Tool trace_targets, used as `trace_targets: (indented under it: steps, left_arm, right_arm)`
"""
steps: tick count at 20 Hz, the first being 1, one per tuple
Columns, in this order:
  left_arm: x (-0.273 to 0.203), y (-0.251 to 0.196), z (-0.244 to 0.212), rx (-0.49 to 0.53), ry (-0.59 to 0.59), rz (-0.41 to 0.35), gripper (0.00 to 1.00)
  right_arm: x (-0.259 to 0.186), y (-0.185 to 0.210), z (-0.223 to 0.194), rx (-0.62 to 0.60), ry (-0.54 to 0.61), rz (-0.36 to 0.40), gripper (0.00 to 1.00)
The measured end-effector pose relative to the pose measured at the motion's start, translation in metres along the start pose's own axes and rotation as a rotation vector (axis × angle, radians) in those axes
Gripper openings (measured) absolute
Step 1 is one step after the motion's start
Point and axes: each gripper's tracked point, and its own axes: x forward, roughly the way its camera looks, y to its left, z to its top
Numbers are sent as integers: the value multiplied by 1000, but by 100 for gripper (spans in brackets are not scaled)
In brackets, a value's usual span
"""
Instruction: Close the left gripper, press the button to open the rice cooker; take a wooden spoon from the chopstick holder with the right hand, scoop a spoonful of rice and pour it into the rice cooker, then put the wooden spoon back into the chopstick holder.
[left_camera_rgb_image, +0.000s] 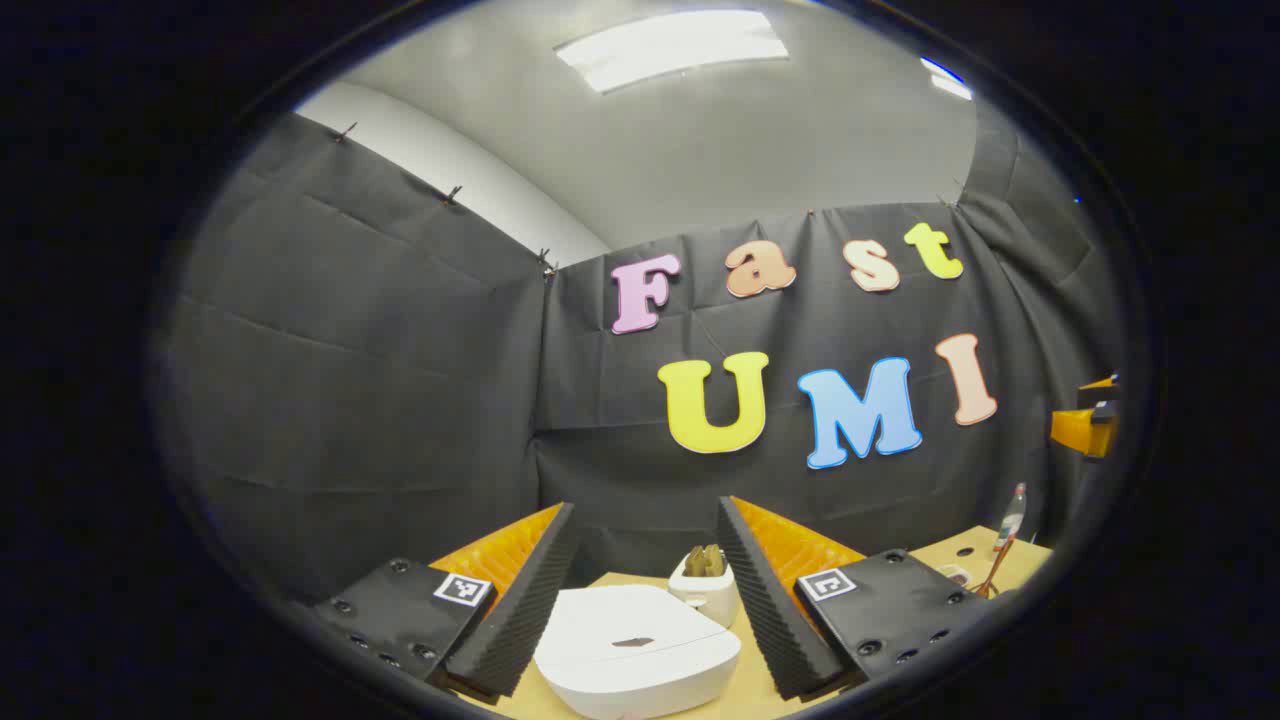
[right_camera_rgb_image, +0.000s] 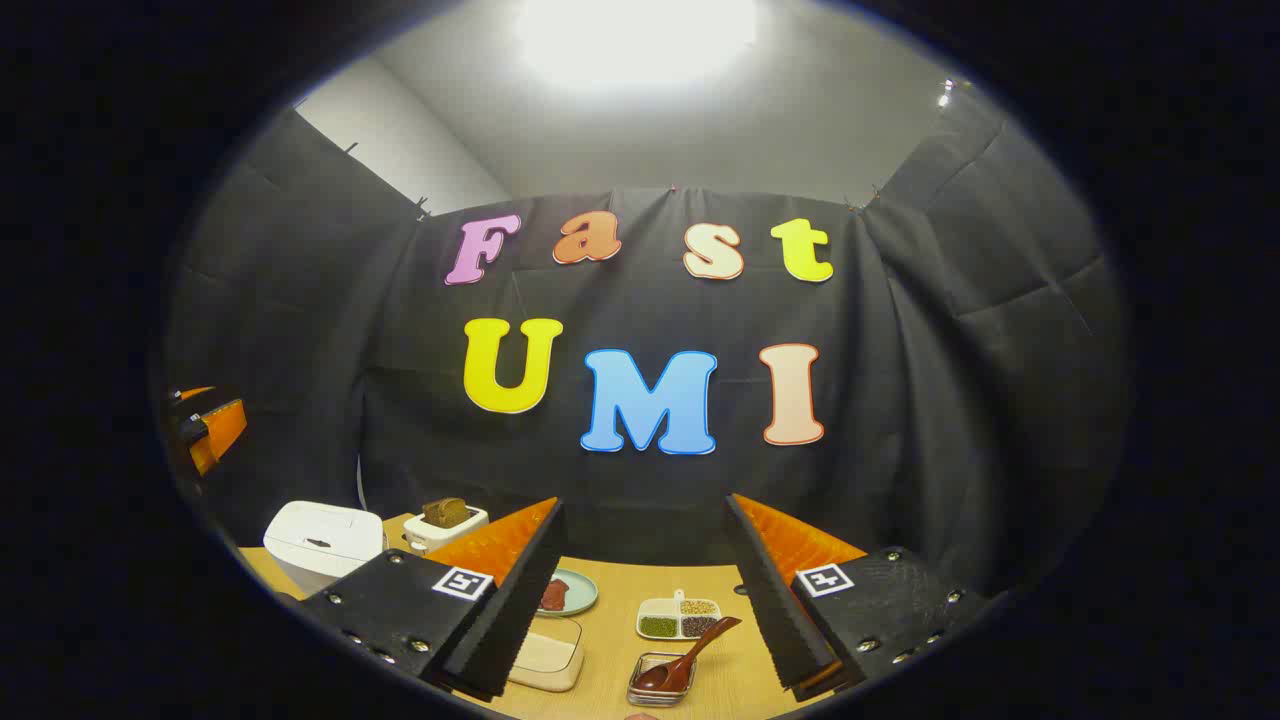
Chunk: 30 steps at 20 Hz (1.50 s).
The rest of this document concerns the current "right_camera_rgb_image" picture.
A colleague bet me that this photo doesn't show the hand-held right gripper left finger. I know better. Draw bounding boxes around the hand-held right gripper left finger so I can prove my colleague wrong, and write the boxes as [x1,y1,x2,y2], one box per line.
[298,497,569,701]

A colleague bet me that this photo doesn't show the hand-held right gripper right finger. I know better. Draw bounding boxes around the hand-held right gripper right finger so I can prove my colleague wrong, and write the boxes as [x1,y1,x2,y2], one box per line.
[725,492,1001,701]

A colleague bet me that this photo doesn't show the brown wooden spoon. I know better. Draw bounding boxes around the brown wooden spoon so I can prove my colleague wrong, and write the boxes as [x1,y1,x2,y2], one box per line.
[633,616,743,693]

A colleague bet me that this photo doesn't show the white rice cooker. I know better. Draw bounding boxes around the white rice cooker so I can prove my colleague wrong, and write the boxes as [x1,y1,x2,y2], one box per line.
[263,500,386,598]

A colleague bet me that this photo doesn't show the wire chopstick holder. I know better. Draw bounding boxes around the wire chopstick holder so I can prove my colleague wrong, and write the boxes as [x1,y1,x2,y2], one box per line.
[627,652,698,708]

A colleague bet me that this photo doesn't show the pale green plate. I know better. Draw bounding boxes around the pale green plate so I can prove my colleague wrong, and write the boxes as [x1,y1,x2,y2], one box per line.
[535,568,599,618]

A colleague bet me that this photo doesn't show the clear glass tray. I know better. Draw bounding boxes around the clear glass tray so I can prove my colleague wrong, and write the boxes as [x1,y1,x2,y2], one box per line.
[508,617,586,693]

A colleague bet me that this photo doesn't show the white toaster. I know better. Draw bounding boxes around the white toaster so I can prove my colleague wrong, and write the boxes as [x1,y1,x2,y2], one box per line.
[403,505,490,556]

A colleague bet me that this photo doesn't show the white divided bean dish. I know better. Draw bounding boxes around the white divided bean dish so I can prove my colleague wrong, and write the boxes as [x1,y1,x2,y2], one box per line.
[636,590,723,642]

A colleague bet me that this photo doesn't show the ceiling light panel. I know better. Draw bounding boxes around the ceiling light panel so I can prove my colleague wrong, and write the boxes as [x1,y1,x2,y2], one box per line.
[515,0,761,89]

